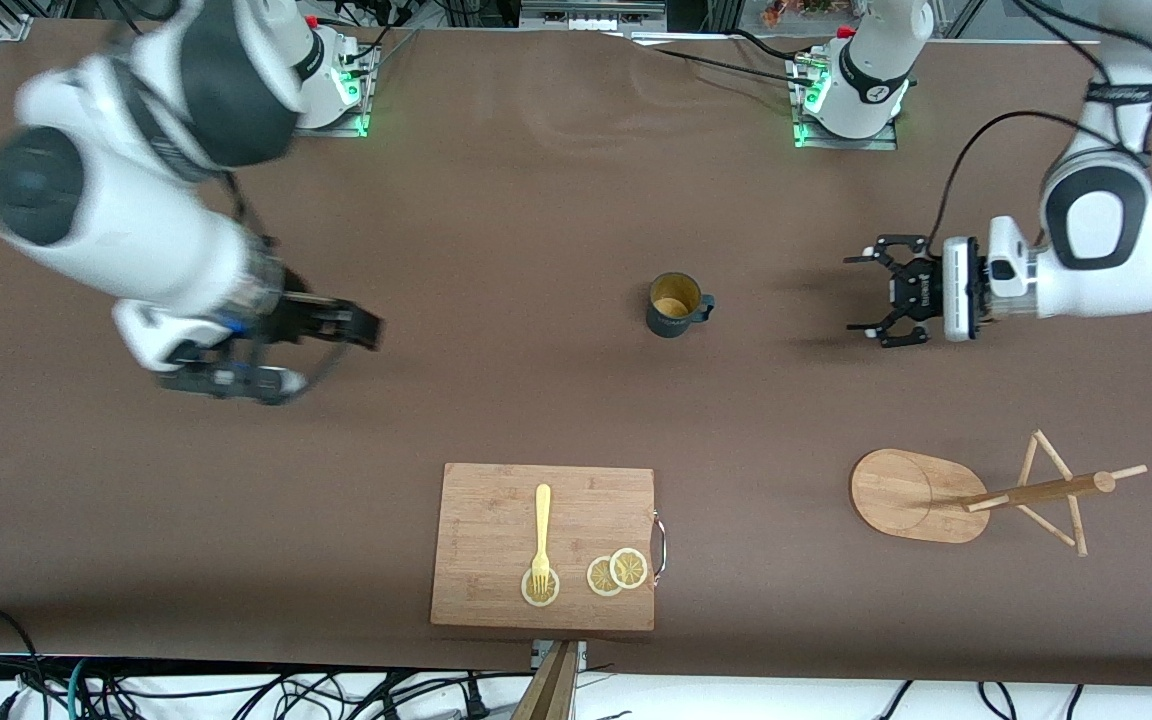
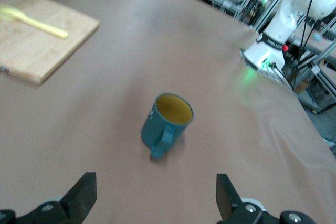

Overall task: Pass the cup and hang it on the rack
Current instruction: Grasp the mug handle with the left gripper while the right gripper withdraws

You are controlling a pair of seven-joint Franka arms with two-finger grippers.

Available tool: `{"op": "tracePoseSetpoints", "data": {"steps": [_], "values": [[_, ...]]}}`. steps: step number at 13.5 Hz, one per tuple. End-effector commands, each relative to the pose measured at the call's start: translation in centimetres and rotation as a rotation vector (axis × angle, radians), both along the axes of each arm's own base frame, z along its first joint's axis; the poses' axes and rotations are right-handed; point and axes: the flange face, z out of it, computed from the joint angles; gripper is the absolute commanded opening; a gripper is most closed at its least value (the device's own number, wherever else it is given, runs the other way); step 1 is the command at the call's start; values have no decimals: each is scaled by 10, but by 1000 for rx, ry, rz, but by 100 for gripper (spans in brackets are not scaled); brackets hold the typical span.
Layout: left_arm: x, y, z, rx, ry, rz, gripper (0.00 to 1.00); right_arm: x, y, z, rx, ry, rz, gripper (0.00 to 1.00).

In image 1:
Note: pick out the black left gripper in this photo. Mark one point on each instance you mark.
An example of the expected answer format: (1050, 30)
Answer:
(919, 289)

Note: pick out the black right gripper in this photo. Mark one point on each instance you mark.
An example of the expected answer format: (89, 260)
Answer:
(304, 315)

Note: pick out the teal mug yellow inside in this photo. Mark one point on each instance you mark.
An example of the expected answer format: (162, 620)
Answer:
(671, 318)

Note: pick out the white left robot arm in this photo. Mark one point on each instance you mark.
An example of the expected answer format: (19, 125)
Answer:
(1116, 270)

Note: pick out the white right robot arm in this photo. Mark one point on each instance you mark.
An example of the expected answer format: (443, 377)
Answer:
(136, 230)

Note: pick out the wooden mug rack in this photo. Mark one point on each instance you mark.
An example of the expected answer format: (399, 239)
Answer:
(906, 495)

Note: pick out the brown table cloth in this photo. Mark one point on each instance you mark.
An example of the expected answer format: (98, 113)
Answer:
(576, 420)

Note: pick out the bamboo cutting board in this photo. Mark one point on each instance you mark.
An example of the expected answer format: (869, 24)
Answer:
(496, 530)

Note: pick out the yellow plastic fork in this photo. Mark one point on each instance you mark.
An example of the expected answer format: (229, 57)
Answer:
(542, 520)

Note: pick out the lemon slice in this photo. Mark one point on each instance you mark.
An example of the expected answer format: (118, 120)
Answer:
(630, 568)
(598, 578)
(528, 590)

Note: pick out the grey power strip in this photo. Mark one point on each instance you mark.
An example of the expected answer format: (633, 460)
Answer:
(591, 15)

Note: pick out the wooden beam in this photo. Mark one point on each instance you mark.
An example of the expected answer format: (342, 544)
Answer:
(546, 695)

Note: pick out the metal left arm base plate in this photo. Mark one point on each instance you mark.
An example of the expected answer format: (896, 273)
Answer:
(801, 135)

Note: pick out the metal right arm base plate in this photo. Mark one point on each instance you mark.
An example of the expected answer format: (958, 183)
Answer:
(361, 100)

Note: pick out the small metal bracket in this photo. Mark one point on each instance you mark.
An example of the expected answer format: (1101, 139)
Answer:
(581, 652)

